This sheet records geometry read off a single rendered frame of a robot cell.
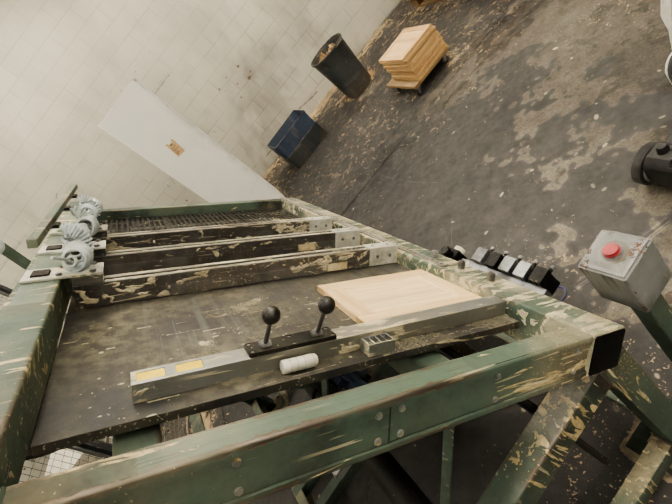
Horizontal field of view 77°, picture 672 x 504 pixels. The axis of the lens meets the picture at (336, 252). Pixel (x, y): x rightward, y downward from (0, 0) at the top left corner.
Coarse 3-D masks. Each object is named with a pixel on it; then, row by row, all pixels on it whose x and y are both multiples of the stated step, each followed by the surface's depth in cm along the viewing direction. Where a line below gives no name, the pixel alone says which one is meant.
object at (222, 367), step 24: (432, 312) 110; (456, 312) 110; (480, 312) 114; (504, 312) 118; (360, 336) 98; (408, 336) 104; (192, 360) 85; (216, 360) 85; (240, 360) 85; (264, 360) 88; (144, 384) 78; (168, 384) 80; (192, 384) 82
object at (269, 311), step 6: (270, 306) 82; (264, 312) 82; (270, 312) 81; (276, 312) 82; (264, 318) 81; (270, 318) 81; (276, 318) 81; (270, 324) 82; (270, 330) 86; (264, 336) 87; (258, 342) 89; (264, 342) 88; (270, 342) 89
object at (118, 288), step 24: (96, 264) 123; (216, 264) 136; (240, 264) 136; (264, 264) 140; (288, 264) 144; (312, 264) 148; (360, 264) 157; (72, 288) 116; (96, 288) 119; (120, 288) 122; (144, 288) 125; (168, 288) 128; (192, 288) 131; (216, 288) 134
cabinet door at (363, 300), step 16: (400, 272) 147; (416, 272) 147; (320, 288) 132; (336, 288) 131; (352, 288) 132; (368, 288) 133; (384, 288) 133; (400, 288) 133; (416, 288) 133; (432, 288) 133; (448, 288) 133; (336, 304) 122; (352, 304) 119; (368, 304) 120; (384, 304) 120; (400, 304) 121; (416, 304) 120; (432, 304) 120; (448, 304) 120; (368, 320) 109
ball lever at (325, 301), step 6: (324, 300) 87; (330, 300) 87; (318, 306) 87; (324, 306) 86; (330, 306) 86; (324, 312) 87; (330, 312) 87; (318, 324) 92; (312, 330) 94; (318, 330) 93; (312, 336) 94
